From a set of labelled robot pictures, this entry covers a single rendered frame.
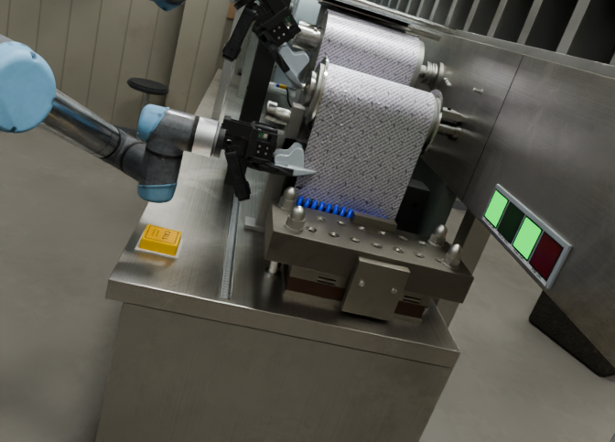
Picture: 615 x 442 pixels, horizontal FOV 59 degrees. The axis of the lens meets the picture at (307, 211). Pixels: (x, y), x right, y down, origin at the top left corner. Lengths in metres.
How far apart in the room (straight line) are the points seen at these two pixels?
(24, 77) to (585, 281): 0.79
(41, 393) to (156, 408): 1.00
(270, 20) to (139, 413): 0.80
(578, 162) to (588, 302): 0.20
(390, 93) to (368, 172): 0.17
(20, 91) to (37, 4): 3.79
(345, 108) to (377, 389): 0.56
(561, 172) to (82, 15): 4.04
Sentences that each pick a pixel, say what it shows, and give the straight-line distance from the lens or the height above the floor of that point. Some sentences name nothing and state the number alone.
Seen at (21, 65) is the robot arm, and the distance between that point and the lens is 0.84.
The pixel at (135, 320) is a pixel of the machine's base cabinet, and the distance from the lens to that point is 1.02.
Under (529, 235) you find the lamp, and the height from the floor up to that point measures 1.19.
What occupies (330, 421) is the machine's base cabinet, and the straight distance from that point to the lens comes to 1.16.
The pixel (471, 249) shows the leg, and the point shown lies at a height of 0.96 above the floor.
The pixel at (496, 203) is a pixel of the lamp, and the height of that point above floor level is 1.19.
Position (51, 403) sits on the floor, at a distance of 2.07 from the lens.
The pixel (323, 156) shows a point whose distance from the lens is 1.14.
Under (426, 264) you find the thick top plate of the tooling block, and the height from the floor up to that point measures 1.03.
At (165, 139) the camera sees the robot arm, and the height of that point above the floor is 1.10.
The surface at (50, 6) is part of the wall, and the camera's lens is 4.61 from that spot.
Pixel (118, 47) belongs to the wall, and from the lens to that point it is 4.57.
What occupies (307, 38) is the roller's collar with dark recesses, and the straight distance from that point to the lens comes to 1.38.
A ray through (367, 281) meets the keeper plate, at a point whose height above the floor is 0.98.
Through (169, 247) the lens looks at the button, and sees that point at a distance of 1.08.
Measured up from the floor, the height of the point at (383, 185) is 1.11.
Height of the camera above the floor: 1.42
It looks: 20 degrees down
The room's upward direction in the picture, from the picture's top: 18 degrees clockwise
